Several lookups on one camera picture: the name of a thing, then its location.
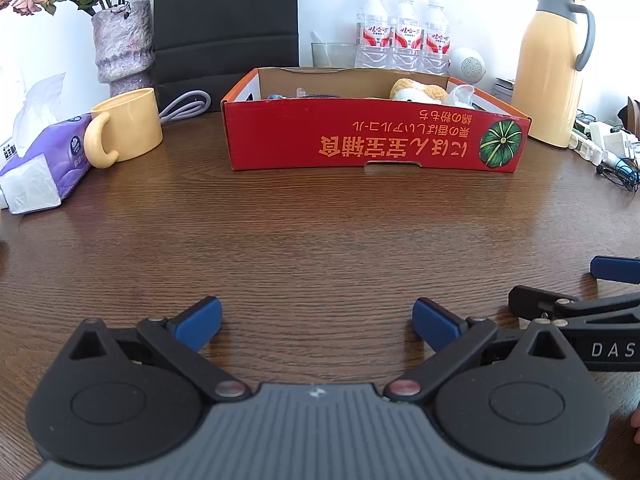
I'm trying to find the yellow thermos jug grey handle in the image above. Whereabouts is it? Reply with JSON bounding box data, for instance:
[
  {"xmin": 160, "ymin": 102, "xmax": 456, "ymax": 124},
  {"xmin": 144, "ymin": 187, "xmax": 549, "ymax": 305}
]
[{"xmin": 511, "ymin": 0, "xmax": 597, "ymax": 148}]

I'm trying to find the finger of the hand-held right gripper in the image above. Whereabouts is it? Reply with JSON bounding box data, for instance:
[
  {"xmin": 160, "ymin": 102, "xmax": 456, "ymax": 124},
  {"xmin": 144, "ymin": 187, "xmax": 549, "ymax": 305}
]
[
  {"xmin": 590, "ymin": 256, "xmax": 640, "ymax": 283},
  {"xmin": 508, "ymin": 285, "xmax": 640, "ymax": 333}
]

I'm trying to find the brown rounded object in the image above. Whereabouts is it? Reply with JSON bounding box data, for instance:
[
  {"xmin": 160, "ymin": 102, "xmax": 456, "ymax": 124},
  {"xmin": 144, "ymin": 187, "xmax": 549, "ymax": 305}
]
[{"xmin": 617, "ymin": 96, "xmax": 640, "ymax": 128}]

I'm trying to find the yellow mug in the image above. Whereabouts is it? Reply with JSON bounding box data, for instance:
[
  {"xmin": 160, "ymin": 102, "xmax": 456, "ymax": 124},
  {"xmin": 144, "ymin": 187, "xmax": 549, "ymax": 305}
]
[{"xmin": 83, "ymin": 87, "xmax": 164, "ymax": 169}]

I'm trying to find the white plug adapter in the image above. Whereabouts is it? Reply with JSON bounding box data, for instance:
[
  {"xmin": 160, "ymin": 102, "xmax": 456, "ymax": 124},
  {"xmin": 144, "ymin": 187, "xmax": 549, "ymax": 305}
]
[{"xmin": 590, "ymin": 121, "xmax": 632, "ymax": 155}]

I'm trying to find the black paper bag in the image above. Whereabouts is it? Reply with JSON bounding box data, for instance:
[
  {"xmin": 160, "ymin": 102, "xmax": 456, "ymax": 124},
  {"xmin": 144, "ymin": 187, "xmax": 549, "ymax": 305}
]
[{"xmin": 152, "ymin": 0, "xmax": 299, "ymax": 107}]

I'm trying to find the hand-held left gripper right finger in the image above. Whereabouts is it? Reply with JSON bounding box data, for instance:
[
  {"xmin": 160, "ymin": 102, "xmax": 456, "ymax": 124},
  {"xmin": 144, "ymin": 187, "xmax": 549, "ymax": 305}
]
[{"xmin": 384, "ymin": 297, "xmax": 568, "ymax": 403}]

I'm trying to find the clear water bottle red label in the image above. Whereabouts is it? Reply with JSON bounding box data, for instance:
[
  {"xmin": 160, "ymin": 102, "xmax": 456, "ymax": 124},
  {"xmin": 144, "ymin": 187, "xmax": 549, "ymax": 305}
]
[
  {"xmin": 355, "ymin": 0, "xmax": 393, "ymax": 70},
  {"xmin": 421, "ymin": 0, "xmax": 452, "ymax": 76},
  {"xmin": 390, "ymin": 0, "xmax": 425, "ymax": 72}
]

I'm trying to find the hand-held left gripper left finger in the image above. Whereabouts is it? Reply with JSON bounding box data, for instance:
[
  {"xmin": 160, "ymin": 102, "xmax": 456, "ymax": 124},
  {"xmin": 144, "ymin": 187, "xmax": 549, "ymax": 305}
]
[{"xmin": 69, "ymin": 296, "xmax": 252, "ymax": 403}]

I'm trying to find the clear glass cup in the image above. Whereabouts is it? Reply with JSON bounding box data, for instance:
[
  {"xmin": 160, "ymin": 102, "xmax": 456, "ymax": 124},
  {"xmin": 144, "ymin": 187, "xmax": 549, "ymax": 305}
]
[{"xmin": 311, "ymin": 32, "xmax": 358, "ymax": 69}]

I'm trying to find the purple grey textured vase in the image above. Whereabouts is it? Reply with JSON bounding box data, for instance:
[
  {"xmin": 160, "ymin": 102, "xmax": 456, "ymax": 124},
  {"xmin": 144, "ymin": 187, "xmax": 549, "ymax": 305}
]
[{"xmin": 91, "ymin": 0, "xmax": 156, "ymax": 98}]

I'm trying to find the white robot shaped speaker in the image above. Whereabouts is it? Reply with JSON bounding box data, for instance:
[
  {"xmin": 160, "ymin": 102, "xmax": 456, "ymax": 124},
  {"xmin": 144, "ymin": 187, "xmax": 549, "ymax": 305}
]
[{"xmin": 447, "ymin": 47, "xmax": 486, "ymax": 83}]

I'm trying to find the white and tan plush toy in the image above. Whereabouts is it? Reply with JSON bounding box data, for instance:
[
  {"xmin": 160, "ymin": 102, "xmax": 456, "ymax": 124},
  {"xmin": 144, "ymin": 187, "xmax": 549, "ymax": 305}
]
[{"xmin": 390, "ymin": 78, "xmax": 449, "ymax": 107}]

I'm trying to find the grey white coiled cable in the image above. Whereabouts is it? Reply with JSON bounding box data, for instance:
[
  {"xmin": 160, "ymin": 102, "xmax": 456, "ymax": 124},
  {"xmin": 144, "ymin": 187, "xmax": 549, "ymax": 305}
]
[{"xmin": 159, "ymin": 91, "xmax": 212, "ymax": 124}]

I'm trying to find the black earphone cable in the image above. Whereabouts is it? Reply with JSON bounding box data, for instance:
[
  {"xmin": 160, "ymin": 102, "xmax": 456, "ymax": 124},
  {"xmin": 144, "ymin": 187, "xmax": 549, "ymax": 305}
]
[{"xmin": 595, "ymin": 156, "xmax": 640, "ymax": 192}]

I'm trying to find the red cardboard box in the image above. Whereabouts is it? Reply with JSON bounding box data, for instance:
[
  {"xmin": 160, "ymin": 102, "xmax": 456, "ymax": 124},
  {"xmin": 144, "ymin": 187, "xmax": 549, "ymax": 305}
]
[{"xmin": 220, "ymin": 66, "xmax": 532, "ymax": 175}]

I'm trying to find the purple tissue pack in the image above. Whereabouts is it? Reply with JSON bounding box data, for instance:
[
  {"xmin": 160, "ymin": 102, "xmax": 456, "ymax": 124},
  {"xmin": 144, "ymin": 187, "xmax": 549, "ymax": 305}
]
[{"xmin": 0, "ymin": 72, "xmax": 94, "ymax": 216}]

